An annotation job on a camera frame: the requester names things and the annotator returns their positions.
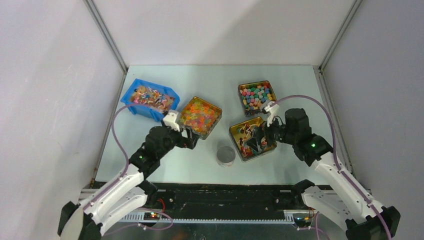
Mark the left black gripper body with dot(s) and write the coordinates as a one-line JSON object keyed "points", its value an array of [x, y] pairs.
{"points": [[174, 138]]}

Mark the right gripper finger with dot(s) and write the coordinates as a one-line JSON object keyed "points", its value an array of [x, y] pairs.
{"points": [[258, 132], [255, 144]]}

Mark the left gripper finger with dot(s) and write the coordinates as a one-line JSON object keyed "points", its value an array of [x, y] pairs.
{"points": [[190, 143], [192, 135]]}

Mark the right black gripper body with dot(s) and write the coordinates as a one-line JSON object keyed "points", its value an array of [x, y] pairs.
{"points": [[275, 132]]}

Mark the gold tin with lollipops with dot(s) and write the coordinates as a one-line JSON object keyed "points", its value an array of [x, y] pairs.
{"points": [[241, 132]]}

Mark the white jar lid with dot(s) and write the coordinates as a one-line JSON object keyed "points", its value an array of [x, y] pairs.
{"points": [[225, 152]]}

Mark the clear plastic jar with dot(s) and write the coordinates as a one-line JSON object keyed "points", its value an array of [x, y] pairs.
{"points": [[225, 162]]}

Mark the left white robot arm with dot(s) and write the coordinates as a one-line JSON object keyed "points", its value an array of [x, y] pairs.
{"points": [[93, 216]]}

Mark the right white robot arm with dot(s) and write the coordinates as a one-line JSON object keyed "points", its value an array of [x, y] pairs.
{"points": [[356, 212]]}

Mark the gold tin pastel candies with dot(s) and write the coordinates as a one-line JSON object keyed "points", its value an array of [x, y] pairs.
{"points": [[253, 95]]}

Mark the gold tin orange gummies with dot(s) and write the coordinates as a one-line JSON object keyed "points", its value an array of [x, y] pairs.
{"points": [[200, 116]]}

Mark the blue plastic candy bin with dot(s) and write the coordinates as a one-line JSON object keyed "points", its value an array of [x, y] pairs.
{"points": [[149, 99]]}

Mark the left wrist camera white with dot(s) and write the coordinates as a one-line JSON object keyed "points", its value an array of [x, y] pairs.
{"points": [[171, 119]]}

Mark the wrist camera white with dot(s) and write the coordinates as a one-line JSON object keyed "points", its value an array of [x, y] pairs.
{"points": [[271, 109], [171, 119]]}

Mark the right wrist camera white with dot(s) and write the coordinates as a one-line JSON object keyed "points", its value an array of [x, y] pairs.
{"points": [[271, 109]]}

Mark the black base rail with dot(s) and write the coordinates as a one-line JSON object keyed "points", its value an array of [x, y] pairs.
{"points": [[225, 202]]}

